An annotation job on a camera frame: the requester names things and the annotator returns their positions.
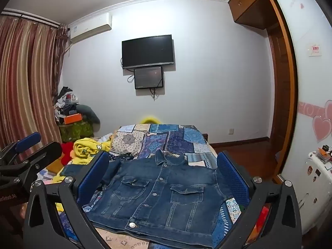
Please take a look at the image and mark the small square wall sticker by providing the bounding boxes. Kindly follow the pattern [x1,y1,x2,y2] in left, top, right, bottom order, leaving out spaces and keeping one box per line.
[309,43,323,56]

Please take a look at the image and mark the blue denim jacket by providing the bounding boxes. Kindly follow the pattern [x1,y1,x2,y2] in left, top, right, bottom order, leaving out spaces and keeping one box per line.
[62,149,235,248]

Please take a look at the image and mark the black wall television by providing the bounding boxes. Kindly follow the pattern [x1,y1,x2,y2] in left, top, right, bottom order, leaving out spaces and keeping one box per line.
[122,34,174,70]

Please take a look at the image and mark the white sliding wardrobe door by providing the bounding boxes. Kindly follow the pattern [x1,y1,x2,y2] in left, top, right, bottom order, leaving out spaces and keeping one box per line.
[273,0,332,213]

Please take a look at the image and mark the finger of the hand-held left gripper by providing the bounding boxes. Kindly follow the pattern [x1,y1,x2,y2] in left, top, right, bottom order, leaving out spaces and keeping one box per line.
[0,132,42,167]
[0,141,63,187]

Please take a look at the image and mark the red cloth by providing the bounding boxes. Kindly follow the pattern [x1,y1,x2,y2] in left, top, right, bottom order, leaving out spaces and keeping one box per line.
[60,142,76,166]

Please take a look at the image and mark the yellow printed garment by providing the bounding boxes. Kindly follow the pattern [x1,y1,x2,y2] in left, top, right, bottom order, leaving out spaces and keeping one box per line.
[53,137,113,210]

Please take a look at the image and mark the small black wall monitor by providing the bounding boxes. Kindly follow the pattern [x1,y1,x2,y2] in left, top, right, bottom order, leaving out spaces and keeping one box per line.
[134,66,164,90]

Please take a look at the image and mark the yellow plush object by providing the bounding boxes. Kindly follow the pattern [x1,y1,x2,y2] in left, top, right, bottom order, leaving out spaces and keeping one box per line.
[140,117,162,125]

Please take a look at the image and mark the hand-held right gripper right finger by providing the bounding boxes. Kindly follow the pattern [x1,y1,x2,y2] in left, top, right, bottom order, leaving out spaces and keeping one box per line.
[216,150,303,249]

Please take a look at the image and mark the green printed hamper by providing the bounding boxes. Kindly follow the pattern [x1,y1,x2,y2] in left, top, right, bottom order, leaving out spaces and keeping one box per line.
[59,121,94,143]

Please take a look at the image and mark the blue patchwork blanket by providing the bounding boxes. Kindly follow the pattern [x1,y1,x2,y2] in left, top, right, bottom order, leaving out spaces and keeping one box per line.
[36,123,249,249]

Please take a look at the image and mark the pile of clothes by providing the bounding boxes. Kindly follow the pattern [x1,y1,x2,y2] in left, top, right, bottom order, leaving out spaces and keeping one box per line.
[53,86,83,123]

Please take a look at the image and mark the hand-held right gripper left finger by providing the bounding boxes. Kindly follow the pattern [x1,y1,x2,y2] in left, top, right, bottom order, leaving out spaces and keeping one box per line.
[23,151,112,249]

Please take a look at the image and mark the white cabinet with stickers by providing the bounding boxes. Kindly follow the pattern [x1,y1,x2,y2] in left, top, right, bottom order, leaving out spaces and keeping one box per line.
[296,145,332,239]

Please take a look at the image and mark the brown wooden door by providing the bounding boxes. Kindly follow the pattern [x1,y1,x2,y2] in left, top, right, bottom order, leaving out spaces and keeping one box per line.
[267,0,299,184]

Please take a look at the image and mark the white air conditioner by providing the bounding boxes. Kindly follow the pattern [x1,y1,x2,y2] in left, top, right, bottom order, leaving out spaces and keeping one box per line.
[68,13,112,44]

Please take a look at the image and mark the orange box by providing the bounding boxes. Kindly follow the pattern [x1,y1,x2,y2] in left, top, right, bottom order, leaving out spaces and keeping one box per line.
[63,114,83,125]

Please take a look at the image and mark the striped brown curtain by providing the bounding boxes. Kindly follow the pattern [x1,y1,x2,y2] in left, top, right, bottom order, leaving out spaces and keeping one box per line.
[0,10,69,152]

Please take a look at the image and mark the dark grey cushion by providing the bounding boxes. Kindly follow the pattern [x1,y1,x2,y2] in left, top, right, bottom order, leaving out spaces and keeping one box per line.
[75,104,100,125]

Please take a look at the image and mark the pink heart sticker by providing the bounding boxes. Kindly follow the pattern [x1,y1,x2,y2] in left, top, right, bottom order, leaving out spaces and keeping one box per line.
[298,100,332,146]

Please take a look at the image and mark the wooden overhead cabinet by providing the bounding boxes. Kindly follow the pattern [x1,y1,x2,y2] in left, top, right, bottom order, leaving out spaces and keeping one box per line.
[228,0,273,30]

